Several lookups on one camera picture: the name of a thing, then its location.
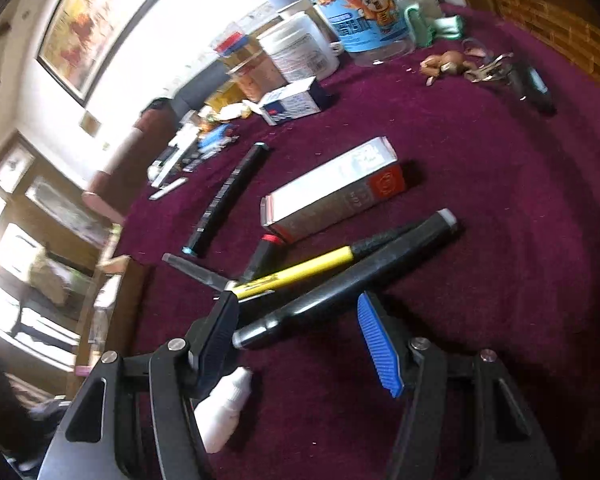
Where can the red and grey carton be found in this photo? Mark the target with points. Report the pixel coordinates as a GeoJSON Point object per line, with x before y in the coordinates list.
{"type": "Point", "coordinates": [320, 200]}

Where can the small wall plaque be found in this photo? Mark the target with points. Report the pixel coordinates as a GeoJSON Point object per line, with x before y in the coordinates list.
{"type": "Point", "coordinates": [90, 122]}

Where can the clear jar orange label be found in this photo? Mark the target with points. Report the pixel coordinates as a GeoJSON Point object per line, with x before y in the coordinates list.
{"type": "Point", "coordinates": [260, 80]}

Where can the burgundy velvet tablecloth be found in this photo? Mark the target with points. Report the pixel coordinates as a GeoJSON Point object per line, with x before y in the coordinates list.
{"type": "Point", "coordinates": [480, 210]}

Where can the white glue bottle orange cap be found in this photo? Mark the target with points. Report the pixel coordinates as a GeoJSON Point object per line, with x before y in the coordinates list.
{"type": "Point", "coordinates": [222, 420]}

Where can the black marker grey cap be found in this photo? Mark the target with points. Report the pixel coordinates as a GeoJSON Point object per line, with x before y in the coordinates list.
{"type": "Point", "coordinates": [330, 295]}

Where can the black marker light blue cap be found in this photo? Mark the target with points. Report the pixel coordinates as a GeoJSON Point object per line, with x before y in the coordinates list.
{"type": "Point", "coordinates": [225, 200]}

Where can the brown armchair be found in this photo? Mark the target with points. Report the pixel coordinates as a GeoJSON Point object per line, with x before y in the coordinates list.
{"type": "Point", "coordinates": [125, 160]}

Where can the large clear jar red lid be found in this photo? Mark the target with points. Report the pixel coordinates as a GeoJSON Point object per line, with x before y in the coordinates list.
{"type": "Point", "coordinates": [365, 15]}

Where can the white and blue carton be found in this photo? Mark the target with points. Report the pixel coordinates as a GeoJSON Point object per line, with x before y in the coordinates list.
{"type": "Point", "coordinates": [290, 105]}

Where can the black marker red caps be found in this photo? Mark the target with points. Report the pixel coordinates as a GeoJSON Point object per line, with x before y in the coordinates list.
{"type": "Point", "coordinates": [260, 260]}

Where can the wooden sideboard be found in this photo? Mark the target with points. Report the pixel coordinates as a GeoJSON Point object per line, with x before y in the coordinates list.
{"type": "Point", "coordinates": [555, 20]}

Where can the yellow and black pen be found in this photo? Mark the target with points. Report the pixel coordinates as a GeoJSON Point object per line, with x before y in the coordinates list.
{"type": "Point", "coordinates": [300, 267]}

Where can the white plastic jar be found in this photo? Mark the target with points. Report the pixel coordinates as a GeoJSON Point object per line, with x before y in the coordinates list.
{"type": "Point", "coordinates": [300, 50]}

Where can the black leather sofa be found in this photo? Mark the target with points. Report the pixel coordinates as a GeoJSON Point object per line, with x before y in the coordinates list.
{"type": "Point", "coordinates": [190, 95]}

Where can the green and white plastic toy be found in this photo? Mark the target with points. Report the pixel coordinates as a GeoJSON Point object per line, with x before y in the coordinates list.
{"type": "Point", "coordinates": [445, 27]}

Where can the bunch of keys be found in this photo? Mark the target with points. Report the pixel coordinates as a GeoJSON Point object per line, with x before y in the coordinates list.
{"type": "Point", "coordinates": [485, 72]}

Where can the small jar red blue lid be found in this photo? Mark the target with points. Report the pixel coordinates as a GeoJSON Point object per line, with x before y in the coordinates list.
{"type": "Point", "coordinates": [232, 45]}

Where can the framed wall picture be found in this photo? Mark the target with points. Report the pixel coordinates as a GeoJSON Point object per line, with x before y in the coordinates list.
{"type": "Point", "coordinates": [95, 25]}

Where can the pile of assorted pens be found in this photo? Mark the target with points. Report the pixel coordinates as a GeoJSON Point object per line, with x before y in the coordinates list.
{"type": "Point", "coordinates": [180, 160]}

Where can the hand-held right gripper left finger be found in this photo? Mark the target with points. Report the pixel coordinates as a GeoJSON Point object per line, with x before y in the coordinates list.
{"type": "Point", "coordinates": [217, 340]}

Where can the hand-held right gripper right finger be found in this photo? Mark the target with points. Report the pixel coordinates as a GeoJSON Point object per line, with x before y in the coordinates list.
{"type": "Point", "coordinates": [380, 345]}

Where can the wooden shelf unit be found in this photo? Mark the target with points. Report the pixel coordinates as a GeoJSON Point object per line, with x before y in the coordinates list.
{"type": "Point", "coordinates": [40, 260]}

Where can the black marker pale pink cap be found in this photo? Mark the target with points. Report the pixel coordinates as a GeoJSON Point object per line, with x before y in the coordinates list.
{"type": "Point", "coordinates": [195, 271]}

